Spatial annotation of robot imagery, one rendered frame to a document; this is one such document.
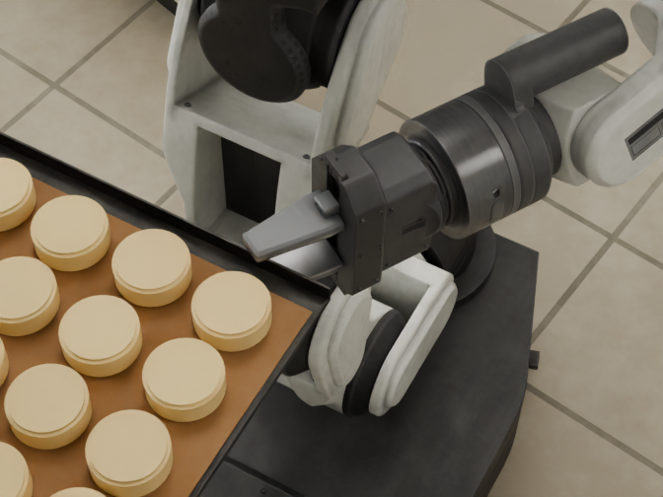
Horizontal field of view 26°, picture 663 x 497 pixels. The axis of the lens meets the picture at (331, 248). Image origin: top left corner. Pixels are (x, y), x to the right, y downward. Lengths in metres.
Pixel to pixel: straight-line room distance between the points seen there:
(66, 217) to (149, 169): 1.37
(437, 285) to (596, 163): 0.82
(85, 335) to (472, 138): 0.28
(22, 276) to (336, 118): 0.36
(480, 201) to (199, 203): 0.43
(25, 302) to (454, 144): 0.29
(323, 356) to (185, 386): 0.54
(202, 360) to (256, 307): 0.05
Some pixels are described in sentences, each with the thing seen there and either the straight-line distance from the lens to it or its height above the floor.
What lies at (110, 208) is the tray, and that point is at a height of 1.04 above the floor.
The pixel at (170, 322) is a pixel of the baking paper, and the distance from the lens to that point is 0.91.
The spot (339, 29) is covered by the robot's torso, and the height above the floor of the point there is 0.98.
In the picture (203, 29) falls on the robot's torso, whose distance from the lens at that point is 1.18.
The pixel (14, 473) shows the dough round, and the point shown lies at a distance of 0.86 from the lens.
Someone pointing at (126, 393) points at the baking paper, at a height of 1.04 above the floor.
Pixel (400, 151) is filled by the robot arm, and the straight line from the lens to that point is 0.93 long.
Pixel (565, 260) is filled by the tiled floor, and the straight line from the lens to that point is 2.22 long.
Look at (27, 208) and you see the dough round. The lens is 0.97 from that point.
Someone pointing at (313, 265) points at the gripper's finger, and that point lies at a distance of 0.95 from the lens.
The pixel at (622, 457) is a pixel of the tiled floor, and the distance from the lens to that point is 2.07.
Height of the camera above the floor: 1.82
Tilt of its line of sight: 55 degrees down
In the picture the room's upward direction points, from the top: straight up
